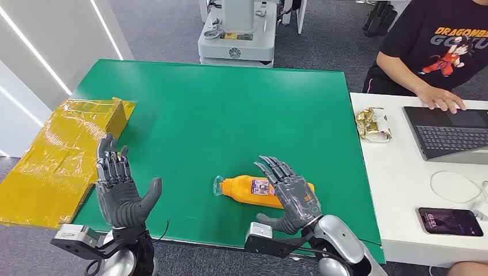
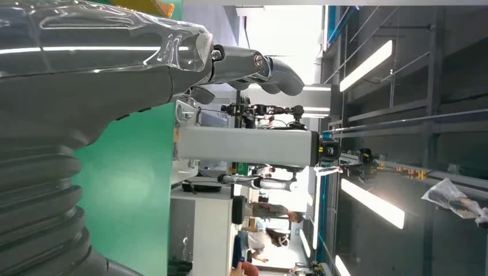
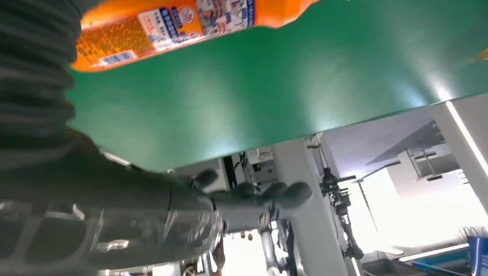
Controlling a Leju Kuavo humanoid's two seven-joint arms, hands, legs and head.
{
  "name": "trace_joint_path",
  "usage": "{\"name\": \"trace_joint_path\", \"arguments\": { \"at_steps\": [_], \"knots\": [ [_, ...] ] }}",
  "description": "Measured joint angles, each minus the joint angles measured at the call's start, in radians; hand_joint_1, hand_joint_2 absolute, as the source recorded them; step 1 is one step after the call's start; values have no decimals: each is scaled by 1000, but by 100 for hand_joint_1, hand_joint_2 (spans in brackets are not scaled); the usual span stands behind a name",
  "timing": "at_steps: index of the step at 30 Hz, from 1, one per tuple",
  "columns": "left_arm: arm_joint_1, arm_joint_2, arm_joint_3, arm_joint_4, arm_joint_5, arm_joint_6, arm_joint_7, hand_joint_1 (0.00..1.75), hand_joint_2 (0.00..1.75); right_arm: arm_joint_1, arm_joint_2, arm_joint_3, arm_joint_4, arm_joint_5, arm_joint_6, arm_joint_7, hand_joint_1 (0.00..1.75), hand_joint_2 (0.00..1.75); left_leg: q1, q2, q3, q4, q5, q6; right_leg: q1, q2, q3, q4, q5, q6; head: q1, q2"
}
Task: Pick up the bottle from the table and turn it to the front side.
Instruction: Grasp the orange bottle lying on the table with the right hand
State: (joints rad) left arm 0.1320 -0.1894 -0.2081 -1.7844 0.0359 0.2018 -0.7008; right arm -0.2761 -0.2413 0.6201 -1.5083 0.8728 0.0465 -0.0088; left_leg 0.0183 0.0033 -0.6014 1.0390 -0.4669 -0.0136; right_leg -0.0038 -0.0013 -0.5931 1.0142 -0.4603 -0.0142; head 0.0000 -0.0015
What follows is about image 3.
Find black jointed equipment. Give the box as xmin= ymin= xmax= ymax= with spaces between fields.
xmin=319 ymin=167 xmax=365 ymax=261

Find blue bin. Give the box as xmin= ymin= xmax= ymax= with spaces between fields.
xmin=459 ymin=227 xmax=488 ymax=276

